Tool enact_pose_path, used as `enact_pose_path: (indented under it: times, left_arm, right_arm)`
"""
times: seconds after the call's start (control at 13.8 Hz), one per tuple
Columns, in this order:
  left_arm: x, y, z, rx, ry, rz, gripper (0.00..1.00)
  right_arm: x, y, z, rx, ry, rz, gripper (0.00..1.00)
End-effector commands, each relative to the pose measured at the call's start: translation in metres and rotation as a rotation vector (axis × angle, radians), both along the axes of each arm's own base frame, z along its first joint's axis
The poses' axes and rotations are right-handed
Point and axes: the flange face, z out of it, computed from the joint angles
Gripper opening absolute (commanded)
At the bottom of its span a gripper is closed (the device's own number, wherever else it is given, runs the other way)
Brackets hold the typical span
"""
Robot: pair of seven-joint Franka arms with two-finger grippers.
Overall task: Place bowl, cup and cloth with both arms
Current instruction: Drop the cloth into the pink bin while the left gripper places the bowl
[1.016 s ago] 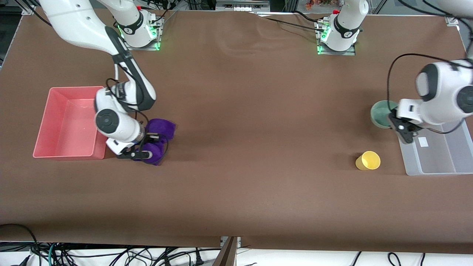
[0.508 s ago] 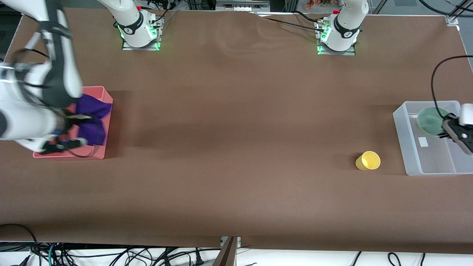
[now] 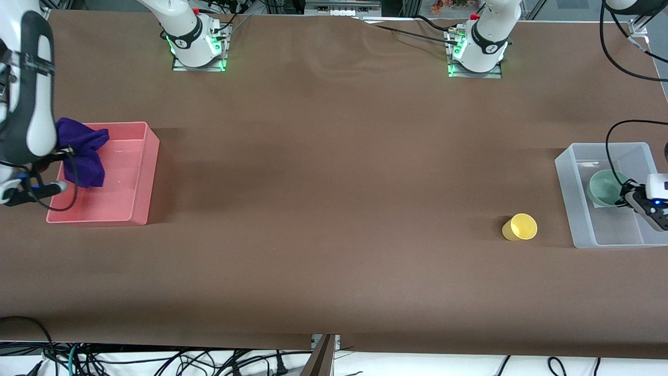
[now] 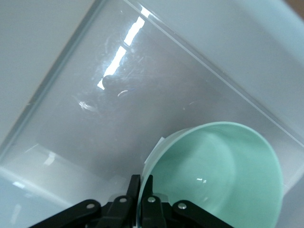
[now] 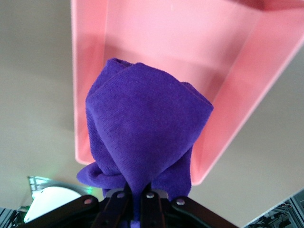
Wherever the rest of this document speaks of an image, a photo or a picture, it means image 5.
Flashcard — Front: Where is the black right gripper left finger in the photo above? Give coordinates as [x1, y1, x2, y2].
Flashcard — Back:
[23, 187, 132, 228]

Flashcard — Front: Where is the aluminium frame structure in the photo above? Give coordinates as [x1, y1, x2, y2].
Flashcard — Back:
[244, 187, 304, 228]

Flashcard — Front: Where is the pink plastic bin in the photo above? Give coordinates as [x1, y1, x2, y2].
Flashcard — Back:
[70, 0, 304, 186]

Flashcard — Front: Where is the brown table cover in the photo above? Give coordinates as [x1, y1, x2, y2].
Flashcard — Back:
[0, 0, 304, 228]

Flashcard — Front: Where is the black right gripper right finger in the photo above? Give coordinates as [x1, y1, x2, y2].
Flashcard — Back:
[141, 185, 240, 228]

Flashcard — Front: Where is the purple cloth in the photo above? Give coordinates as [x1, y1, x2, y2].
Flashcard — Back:
[76, 57, 214, 228]

